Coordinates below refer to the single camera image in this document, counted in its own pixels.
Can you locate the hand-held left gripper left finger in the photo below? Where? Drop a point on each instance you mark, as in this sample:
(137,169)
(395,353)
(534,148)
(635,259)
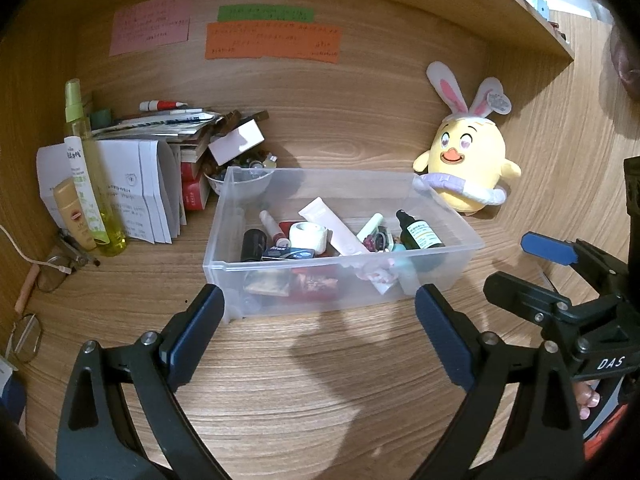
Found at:
(195,332)

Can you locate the person's right hand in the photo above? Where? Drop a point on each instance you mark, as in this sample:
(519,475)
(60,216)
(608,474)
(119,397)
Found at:
(585,402)

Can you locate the red white lip balm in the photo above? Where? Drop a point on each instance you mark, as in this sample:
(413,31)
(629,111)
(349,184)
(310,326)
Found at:
(270,225)

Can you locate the light green tube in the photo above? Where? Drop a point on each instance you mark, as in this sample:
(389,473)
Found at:
(370,225)

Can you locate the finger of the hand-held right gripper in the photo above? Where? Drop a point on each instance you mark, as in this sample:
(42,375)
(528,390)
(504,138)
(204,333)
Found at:
(550,249)
(525,297)

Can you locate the stack of books and papers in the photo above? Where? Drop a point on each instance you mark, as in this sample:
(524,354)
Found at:
(165,125)

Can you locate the dark brown round object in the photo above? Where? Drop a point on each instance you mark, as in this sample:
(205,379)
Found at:
(627,65)

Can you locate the small white cardboard box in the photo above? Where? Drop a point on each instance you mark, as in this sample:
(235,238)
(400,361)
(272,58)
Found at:
(235,142)

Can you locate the small dark green box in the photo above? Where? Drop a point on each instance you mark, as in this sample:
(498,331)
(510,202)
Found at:
(100,119)

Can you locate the white tube green print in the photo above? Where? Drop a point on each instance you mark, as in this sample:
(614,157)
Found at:
(80,170)

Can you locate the small red carton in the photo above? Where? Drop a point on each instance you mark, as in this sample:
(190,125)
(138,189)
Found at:
(194,167)
(196,196)

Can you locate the orange paper note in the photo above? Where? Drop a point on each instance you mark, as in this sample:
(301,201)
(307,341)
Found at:
(272,42)

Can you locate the small blue staples box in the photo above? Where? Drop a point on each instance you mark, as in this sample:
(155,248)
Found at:
(290,254)

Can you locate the pink paper note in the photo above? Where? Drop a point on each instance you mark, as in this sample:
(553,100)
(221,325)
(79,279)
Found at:
(150,25)

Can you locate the dark green dropper bottle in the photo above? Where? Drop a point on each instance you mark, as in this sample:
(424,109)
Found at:
(420,235)

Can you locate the white tape roll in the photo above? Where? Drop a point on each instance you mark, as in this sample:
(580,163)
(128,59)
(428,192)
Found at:
(310,235)

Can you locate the white folded paper leaflets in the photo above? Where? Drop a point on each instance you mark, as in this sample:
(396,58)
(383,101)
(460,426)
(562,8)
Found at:
(145,185)

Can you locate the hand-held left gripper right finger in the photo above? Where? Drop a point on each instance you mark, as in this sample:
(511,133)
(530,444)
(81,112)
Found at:
(442,340)

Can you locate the clear plastic bin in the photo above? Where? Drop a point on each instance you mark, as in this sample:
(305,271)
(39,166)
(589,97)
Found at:
(225,260)

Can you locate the red white marker pen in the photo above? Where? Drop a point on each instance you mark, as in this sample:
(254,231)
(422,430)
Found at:
(162,105)

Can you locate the short wooden stick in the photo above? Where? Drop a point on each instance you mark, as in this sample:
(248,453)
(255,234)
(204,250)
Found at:
(26,290)

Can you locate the pale pink cream tube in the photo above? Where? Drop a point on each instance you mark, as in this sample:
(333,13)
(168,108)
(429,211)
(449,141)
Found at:
(330,225)

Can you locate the green paper note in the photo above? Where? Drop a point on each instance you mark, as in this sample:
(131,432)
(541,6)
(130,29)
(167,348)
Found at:
(265,13)

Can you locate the small clear bowl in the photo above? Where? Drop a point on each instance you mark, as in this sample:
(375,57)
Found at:
(220,182)

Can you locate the blue white carton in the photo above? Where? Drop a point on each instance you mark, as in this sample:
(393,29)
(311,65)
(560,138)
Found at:
(10,390)

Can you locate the dark spray bottle purple cap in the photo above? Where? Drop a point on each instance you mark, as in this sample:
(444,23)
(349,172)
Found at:
(252,245)

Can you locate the mint green bottle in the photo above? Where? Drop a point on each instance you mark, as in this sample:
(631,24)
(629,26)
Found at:
(406,270)

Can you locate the small blue toy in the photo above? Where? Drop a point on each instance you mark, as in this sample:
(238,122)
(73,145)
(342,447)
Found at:
(541,2)

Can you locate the yellow-green spray bottle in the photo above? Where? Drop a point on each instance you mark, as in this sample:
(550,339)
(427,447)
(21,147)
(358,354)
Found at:
(112,230)

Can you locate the white eraser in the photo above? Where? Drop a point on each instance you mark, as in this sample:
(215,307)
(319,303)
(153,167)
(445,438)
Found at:
(267,285)

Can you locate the long red box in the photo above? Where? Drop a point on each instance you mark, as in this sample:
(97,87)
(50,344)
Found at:
(315,282)

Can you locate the yellow chick plush bunny ears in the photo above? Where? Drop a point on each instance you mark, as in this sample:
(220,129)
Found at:
(465,160)

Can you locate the beige sunscreen bottle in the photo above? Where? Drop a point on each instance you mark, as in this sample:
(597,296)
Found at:
(72,215)

